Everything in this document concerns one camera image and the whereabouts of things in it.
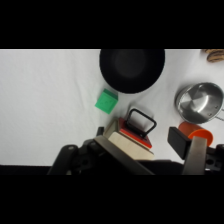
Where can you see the orange plastic cup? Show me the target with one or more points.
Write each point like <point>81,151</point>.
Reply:
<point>200,132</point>

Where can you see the stainless steel pot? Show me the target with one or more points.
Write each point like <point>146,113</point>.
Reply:
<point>198,103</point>

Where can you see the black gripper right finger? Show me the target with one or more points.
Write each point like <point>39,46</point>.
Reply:
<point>186,146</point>

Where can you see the green cube block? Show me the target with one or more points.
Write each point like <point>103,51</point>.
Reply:
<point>106,101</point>

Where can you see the red block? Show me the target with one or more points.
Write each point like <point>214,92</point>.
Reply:
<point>136,133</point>

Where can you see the light wooden box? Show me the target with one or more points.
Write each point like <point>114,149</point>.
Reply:
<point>133,146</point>

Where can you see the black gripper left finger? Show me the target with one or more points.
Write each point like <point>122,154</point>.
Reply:
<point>120,156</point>

